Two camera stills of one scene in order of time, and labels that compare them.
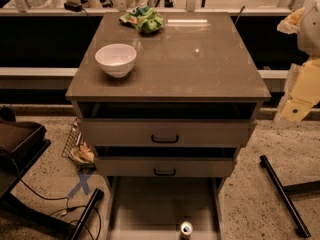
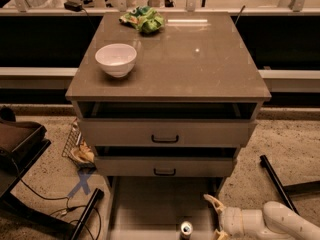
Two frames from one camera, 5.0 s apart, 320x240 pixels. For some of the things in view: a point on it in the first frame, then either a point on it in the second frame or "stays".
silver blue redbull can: (186, 230) stays
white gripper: (310, 34) to (231, 220)
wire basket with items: (77, 149) stays
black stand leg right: (284, 193) stays
